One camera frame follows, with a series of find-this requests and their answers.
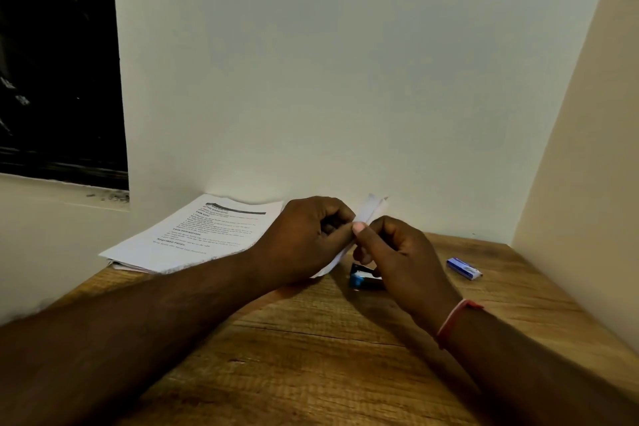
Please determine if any person's left hand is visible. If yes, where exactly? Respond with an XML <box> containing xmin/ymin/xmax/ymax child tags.
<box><xmin>251</xmin><ymin>196</ymin><xmax>357</xmax><ymax>288</ymax></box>

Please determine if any person's right hand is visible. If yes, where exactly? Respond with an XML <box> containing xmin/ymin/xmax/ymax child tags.
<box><xmin>351</xmin><ymin>215</ymin><xmax>462</xmax><ymax>336</ymax></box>

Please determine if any white paper sheet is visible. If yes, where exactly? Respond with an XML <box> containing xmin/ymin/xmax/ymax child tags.
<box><xmin>311</xmin><ymin>193</ymin><xmax>389</xmax><ymax>279</ymax></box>

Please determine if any person's right forearm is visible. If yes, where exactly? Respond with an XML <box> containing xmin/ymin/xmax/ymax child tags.
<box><xmin>424</xmin><ymin>308</ymin><xmax>639</xmax><ymax>426</ymax></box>

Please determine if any person's left forearm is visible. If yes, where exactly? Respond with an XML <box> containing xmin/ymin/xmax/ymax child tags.
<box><xmin>0</xmin><ymin>246</ymin><xmax>280</xmax><ymax>426</ymax></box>

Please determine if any black and blue stapler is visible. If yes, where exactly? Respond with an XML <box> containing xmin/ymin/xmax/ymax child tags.
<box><xmin>348</xmin><ymin>263</ymin><xmax>386</xmax><ymax>292</ymax></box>

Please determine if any blue and white staples box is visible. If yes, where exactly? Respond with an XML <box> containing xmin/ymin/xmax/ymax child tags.
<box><xmin>446</xmin><ymin>257</ymin><xmax>483</xmax><ymax>282</ymax></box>

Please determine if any red thread wristband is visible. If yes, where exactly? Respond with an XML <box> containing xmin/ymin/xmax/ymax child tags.
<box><xmin>435</xmin><ymin>298</ymin><xmax>485</xmax><ymax>350</ymax></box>

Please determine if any stack of printed paper sheets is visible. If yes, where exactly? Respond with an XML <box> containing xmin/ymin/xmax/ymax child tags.
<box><xmin>99</xmin><ymin>193</ymin><xmax>284</xmax><ymax>275</ymax></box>

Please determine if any dark window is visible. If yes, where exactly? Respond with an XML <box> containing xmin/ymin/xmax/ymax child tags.
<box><xmin>0</xmin><ymin>0</ymin><xmax>129</xmax><ymax>191</ymax></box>

